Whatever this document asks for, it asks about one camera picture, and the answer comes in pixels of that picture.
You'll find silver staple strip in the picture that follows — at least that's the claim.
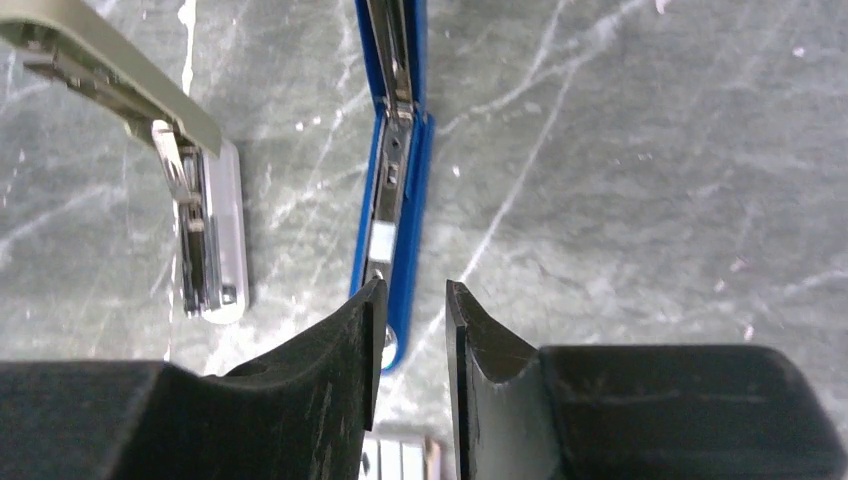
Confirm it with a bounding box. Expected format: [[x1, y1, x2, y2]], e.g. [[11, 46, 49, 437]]
[[368, 220, 397, 263]]

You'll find beige white stapler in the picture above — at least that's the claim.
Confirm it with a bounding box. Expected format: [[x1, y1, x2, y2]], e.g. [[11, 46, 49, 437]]
[[0, 0, 252, 326]]

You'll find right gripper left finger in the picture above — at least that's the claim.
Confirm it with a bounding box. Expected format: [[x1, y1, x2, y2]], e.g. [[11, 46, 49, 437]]
[[1, 279, 387, 479]]

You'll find blue black stapler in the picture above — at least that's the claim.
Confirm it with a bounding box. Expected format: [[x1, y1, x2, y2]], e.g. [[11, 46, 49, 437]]
[[350, 0, 436, 372]]

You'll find staple box tray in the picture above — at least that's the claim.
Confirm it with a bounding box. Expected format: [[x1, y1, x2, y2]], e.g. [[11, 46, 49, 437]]
[[358, 434, 443, 480]]

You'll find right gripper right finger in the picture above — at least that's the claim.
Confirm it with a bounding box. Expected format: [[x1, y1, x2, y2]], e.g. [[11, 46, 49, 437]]
[[445, 281, 847, 479]]

